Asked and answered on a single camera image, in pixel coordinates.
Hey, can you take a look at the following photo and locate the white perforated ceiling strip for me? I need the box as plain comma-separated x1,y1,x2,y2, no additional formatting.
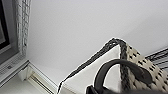
14,0,32,56

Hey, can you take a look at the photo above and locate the dark window panel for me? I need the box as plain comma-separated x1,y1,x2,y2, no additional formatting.
0,0,18,66

